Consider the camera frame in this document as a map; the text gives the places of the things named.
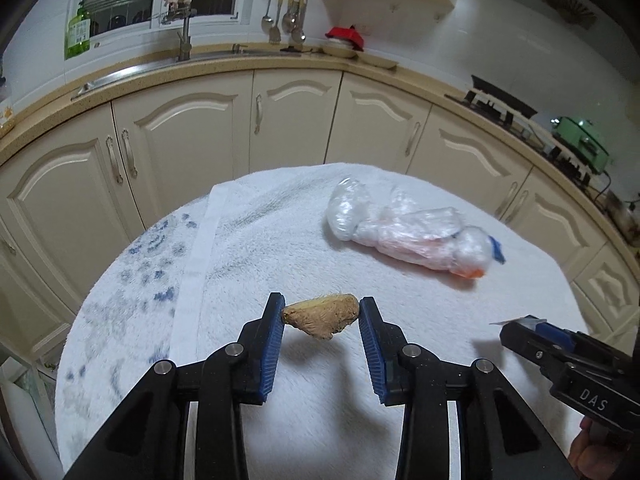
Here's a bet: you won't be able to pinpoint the green electric pot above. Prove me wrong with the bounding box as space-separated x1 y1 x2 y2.
552 116 613 173

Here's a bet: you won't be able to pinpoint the clear bag with orange food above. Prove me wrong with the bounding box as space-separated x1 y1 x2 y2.
352 187 501 281

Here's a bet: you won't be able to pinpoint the stainless steel sink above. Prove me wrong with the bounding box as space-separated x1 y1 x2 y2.
70 44 301 101

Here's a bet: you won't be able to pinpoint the white towel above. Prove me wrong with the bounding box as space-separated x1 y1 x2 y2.
172 161 576 480

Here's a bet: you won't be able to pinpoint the black glass gas stove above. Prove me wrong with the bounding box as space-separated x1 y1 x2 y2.
445 92 608 188

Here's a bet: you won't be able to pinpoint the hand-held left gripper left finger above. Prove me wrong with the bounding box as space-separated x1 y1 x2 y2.
62 291 287 480

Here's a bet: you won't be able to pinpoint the steel faucet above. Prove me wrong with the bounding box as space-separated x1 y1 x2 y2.
157 0 193 61

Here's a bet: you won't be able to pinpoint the metal pot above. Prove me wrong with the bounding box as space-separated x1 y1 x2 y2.
602 195 640 248

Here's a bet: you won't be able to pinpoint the person's right hand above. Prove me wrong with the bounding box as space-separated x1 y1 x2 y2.
567 417 640 480

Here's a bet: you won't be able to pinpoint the black power cable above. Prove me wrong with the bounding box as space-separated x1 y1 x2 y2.
595 170 616 201

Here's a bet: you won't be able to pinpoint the cream base cabinets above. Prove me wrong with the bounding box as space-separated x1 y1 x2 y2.
0 65 640 361

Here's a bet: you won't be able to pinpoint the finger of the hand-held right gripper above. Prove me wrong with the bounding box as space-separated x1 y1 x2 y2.
537 322 576 348
500 321 581 381

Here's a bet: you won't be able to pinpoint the black induction cooktop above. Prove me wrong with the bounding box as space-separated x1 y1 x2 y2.
467 75 538 118

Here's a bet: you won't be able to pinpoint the shallow beige bowl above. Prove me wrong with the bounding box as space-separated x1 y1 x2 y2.
357 52 399 69

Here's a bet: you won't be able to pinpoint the green dish soap bottle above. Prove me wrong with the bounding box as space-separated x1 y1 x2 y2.
64 2 92 61

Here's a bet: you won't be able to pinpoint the ginger piece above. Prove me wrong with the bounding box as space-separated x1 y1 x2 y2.
281 294 361 342

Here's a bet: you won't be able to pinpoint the small clear plastic bag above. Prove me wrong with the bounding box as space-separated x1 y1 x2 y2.
325 177 372 241

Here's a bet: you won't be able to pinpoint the round floral table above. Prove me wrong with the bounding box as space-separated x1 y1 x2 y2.
55 195 216 471

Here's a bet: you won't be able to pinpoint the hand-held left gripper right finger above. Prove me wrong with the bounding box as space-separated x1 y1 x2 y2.
357 296 581 480

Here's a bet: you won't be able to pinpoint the small white wrapper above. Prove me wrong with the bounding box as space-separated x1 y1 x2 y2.
489 315 547 328

